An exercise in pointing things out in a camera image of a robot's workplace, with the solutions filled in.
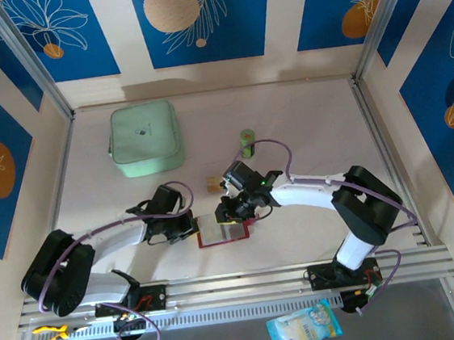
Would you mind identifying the red leather card holder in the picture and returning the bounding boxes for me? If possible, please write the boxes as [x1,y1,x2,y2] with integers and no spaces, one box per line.
[194,208,265,250]

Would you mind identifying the small beige snack box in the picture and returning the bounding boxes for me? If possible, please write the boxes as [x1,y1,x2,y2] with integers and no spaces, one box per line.
[206,175,223,195]

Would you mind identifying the green cylindrical can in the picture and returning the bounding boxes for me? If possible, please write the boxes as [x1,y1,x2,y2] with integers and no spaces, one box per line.
[238,128,258,160]

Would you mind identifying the mint green zip case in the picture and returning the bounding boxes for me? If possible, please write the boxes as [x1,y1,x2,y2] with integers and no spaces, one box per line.
[103,98,188,180]

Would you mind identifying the black base connector block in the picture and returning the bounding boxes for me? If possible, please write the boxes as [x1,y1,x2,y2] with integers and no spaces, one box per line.
[338,287,375,317]
[111,311,149,340]

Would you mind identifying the blue and white snack packet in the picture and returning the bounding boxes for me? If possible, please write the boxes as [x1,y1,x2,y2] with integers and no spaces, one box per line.
[263,296,345,340]

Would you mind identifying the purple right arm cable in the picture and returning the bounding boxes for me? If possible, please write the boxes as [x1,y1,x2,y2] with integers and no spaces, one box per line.
[226,124,428,328]

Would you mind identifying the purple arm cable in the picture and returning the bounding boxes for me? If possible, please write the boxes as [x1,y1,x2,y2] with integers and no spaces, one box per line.
[226,124,428,328]
[26,178,210,340]

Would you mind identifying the aluminium mounting rail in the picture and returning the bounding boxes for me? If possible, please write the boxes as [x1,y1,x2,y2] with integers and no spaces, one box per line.
[14,246,454,328]

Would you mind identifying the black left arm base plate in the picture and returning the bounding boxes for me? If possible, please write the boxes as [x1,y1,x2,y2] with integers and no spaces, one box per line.
[92,282,170,318]

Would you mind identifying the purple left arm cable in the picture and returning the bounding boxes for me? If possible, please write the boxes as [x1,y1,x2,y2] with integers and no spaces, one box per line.
[26,178,210,340]

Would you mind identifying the grey slotted cable duct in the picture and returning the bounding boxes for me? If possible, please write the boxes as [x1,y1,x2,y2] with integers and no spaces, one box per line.
[66,292,344,340]

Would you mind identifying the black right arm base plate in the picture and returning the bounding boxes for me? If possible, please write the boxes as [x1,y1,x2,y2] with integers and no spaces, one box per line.
[306,256,385,292]

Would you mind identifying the aluminium table edge rail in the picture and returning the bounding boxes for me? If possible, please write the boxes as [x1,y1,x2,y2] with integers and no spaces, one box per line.
[36,112,95,296]
[350,74,441,254]

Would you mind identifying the yellow-handled pliers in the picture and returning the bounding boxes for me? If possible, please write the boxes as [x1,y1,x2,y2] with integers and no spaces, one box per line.
[30,320,94,340]

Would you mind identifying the aluminium frame post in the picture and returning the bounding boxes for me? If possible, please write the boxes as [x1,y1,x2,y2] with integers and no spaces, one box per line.
[0,0,76,128]
[345,0,433,84]

